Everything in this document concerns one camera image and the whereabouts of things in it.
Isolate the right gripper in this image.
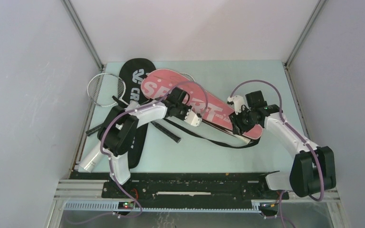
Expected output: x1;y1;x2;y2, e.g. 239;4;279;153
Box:
229;105;258;136

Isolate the pink sport racket bag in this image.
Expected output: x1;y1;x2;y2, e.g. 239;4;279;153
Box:
141;69;263;149

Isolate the white shuttlecock tube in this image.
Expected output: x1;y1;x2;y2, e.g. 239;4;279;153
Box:
78;144;105;173

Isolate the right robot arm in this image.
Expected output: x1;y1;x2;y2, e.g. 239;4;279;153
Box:
227;91;336;199

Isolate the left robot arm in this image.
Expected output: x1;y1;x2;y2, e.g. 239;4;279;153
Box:
98;87;195;198

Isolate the black racket bag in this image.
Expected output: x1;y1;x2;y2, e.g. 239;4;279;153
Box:
119;58;156;169

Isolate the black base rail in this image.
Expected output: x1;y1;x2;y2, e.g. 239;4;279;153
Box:
70;171;281;210

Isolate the left aluminium frame post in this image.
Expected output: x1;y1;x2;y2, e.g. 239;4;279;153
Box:
61;0;105;173

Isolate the aluminium frame post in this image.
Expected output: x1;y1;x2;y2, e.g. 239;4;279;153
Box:
61;0;105;173
284;0;328;69

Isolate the right aluminium frame post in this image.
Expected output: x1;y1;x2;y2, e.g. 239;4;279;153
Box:
284;0;328;69

